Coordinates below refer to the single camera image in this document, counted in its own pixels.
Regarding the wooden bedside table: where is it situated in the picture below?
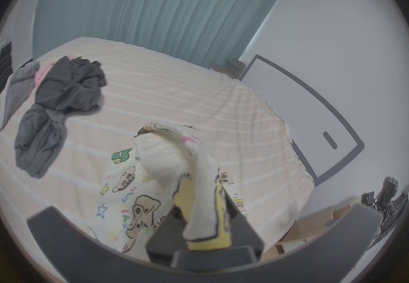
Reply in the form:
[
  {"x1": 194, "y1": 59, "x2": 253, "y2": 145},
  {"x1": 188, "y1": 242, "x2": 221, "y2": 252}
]
[{"x1": 211, "y1": 58, "x2": 246, "y2": 81}]

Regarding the pile of clothes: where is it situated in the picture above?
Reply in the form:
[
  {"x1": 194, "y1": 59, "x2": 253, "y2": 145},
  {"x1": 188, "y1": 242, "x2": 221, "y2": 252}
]
[{"x1": 0, "y1": 55, "x2": 107, "y2": 180}]

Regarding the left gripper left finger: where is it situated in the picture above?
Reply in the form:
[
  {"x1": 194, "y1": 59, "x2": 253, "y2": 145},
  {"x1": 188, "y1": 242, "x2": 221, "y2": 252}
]
[{"x1": 145, "y1": 206, "x2": 214, "y2": 271}]

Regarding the white printed pyjama top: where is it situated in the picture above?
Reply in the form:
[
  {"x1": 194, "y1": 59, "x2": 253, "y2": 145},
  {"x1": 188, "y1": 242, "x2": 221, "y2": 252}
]
[{"x1": 88, "y1": 122, "x2": 250, "y2": 253}]

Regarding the bed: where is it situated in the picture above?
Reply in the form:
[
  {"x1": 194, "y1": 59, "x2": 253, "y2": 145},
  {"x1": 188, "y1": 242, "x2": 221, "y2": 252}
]
[{"x1": 0, "y1": 36, "x2": 365, "y2": 276}]

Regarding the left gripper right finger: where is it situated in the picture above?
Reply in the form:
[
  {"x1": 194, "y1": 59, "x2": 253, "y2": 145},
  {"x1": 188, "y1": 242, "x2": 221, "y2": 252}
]
[{"x1": 213, "y1": 185, "x2": 264, "y2": 271}]

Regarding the blue-green curtain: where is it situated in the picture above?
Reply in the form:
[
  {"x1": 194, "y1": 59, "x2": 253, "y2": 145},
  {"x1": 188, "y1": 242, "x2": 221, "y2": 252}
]
[{"x1": 32, "y1": 0, "x2": 299, "y2": 68}]

